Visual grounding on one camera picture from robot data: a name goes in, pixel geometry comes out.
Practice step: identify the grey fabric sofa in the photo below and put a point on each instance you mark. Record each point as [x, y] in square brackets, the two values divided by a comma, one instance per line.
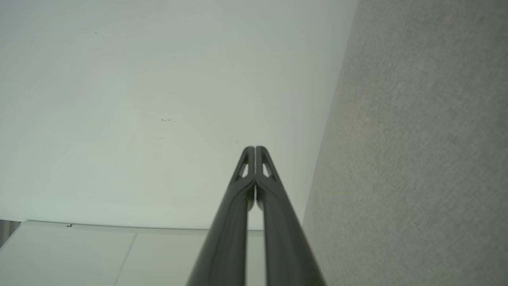
[416, 139]

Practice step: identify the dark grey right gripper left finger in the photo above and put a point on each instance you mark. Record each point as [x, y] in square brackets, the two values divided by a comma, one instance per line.
[226, 246]

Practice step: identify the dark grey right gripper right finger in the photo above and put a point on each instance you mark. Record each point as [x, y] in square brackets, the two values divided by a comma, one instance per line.
[285, 246]

